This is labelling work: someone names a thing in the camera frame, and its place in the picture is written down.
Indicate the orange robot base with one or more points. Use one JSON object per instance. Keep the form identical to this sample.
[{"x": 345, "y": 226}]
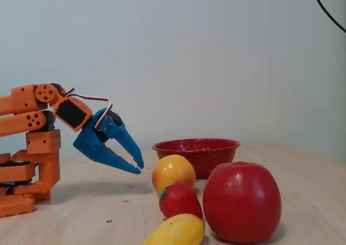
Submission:
[{"x": 16, "y": 204}]

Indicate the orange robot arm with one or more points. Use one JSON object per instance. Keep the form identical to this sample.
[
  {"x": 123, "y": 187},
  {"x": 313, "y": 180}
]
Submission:
[{"x": 16, "y": 120}]

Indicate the yellow toy banana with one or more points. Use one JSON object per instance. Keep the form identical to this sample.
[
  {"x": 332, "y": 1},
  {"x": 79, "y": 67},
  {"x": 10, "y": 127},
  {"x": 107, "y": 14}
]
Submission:
[{"x": 178, "y": 230}]

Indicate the toy orange fruit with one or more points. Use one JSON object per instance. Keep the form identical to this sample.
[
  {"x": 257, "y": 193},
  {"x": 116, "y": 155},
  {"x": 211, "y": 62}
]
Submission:
[{"x": 173, "y": 172}]

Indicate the red speckled enamel bowl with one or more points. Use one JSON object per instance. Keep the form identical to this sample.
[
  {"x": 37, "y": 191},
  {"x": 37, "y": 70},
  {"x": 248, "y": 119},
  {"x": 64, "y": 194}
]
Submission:
[{"x": 216, "y": 153}]

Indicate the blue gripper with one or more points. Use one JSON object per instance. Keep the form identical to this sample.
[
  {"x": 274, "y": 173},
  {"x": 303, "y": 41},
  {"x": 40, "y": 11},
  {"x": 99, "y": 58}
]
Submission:
[{"x": 90, "y": 137}]

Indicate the red toy strawberry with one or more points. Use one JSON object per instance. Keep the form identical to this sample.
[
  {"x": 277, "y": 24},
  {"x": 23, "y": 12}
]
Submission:
[{"x": 181, "y": 201}]

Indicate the red toy apple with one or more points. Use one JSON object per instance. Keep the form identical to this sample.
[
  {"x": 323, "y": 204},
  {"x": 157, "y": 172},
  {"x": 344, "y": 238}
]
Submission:
[{"x": 243, "y": 201}]

